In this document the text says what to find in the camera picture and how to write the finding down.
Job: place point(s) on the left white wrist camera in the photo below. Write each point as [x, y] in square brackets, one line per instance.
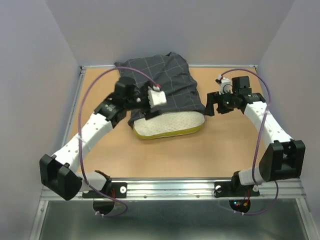
[156, 97]

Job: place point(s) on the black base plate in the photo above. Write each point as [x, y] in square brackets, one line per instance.
[116, 190]
[225, 189]

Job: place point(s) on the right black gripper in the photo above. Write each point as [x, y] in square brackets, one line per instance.
[214, 97]

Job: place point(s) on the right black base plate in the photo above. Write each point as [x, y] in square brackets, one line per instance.
[225, 189]

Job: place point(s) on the metal front panel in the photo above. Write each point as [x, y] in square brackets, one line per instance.
[172, 220]

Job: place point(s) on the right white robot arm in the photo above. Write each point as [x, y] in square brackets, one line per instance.
[283, 157]

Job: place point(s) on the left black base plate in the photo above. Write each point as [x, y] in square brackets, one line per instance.
[116, 190]

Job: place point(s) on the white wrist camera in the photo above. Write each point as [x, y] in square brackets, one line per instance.
[156, 97]
[225, 85]

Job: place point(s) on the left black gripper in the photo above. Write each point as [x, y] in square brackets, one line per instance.
[143, 90]

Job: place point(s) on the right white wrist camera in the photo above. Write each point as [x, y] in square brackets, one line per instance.
[225, 85]

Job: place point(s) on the dark grey checked pillowcase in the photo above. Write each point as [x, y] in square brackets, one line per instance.
[171, 71]

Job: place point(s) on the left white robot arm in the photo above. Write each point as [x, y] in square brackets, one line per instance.
[58, 172]

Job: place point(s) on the white pillow yellow edge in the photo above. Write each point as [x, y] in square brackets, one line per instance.
[167, 125]

